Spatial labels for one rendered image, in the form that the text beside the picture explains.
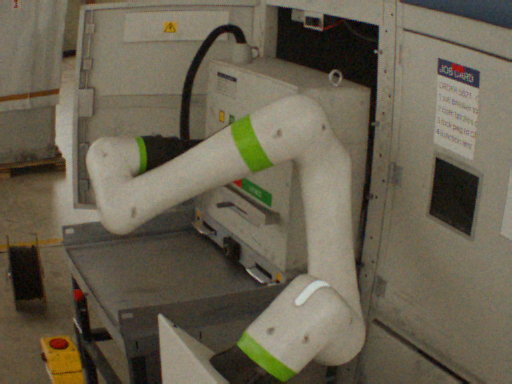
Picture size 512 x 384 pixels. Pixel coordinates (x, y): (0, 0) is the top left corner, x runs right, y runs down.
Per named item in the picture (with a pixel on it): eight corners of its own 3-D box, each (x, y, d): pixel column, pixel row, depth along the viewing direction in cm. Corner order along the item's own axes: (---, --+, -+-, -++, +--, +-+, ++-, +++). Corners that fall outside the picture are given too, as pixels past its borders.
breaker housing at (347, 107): (284, 278, 181) (298, 87, 166) (200, 212, 222) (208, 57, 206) (427, 244, 205) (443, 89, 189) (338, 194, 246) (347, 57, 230)
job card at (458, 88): (473, 162, 141) (479, 70, 134) (431, 143, 153) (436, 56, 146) (474, 162, 141) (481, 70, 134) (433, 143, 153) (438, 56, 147)
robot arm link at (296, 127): (343, 150, 146) (325, 106, 153) (323, 116, 136) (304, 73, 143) (264, 187, 150) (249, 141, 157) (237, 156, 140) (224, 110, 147)
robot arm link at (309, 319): (300, 390, 128) (368, 320, 130) (270, 376, 115) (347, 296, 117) (258, 354, 136) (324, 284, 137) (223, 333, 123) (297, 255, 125)
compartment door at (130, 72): (76, 202, 243) (84, 4, 219) (251, 210, 247) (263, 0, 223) (73, 209, 237) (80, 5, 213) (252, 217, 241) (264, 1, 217)
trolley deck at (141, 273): (126, 358, 158) (124, 338, 156) (62, 258, 209) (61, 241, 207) (358, 310, 190) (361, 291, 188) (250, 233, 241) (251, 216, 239)
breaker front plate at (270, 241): (280, 278, 181) (293, 89, 166) (198, 213, 221) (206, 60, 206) (284, 277, 182) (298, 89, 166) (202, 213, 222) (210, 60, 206)
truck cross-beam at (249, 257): (283, 298, 180) (285, 277, 178) (194, 224, 225) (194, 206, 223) (300, 294, 183) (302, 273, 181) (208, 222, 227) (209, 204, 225)
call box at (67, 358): (54, 388, 138) (47, 354, 134) (46, 370, 144) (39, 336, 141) (85, 385, 142) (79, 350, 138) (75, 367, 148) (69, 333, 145)
